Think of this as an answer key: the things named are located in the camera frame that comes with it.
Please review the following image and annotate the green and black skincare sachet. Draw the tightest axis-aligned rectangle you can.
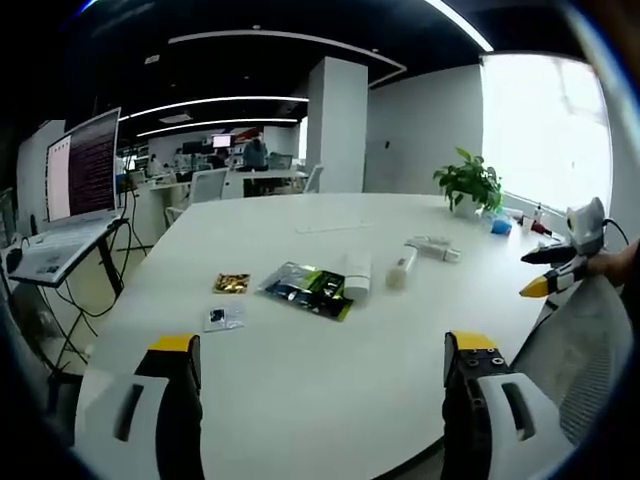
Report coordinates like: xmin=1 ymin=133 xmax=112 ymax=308
xmin=254 ymin=260 xmax=355 ymax=322

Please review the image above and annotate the person's right hand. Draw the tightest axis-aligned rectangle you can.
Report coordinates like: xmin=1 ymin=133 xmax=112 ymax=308
xmin=588 ymin=245 xmax=637 ymax=289

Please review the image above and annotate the laptop stand table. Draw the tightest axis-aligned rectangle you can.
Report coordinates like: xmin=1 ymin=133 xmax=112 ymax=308
xmin=6 ymin=217 xmax=132 ymax=381

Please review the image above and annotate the white office chair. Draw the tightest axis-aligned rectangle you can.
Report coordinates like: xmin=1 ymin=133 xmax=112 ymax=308
xmin=187 ymin=167 xmax=230 ymax=204

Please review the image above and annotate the potted green plant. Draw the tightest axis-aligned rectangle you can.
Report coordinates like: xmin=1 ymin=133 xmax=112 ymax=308
xmin=432 ymin=146 xmax=504 ymax=219

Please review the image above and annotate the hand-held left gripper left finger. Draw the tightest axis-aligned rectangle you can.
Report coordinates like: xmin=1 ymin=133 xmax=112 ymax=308
xmin=74 ymin=333 xmax=205 ymax=480

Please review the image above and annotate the gold skincare sachet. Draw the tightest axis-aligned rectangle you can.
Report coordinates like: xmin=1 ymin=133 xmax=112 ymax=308
xmin=212 ymin=272 xmax=252 ymax=296

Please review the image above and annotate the grey mesh office chair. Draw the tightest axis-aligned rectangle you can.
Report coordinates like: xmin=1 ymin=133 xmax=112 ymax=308
xmin=509 ymin=273 xmax=634 ymax=447

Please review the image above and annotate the open laptop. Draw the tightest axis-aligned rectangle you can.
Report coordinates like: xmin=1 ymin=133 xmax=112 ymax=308
xmin=19 ymin=106 xmax=123 ymax=251

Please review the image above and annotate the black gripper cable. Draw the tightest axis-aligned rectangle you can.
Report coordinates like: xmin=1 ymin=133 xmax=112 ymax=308
xmin=602 ymin=216 xmax=632 ymax=247

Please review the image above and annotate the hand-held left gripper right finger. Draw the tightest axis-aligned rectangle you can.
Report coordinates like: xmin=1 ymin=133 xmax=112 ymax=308
xmin=442 ymin=329 xmax=566 ymax=480

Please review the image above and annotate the small clear plastic packet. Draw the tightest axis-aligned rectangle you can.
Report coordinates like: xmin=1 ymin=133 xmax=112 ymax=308
xmin=202 ymin=304 xmax=248 ymax=333

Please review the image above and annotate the skincare bottle with beige cap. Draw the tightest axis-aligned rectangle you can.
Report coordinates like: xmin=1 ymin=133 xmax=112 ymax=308
xmin=385 ymin=248 xmax=419 ymax=289

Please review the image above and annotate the white skincare tube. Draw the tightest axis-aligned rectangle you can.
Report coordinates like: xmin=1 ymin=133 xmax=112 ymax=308
xmin=343 ymin=251 xmax=374 ymax=302

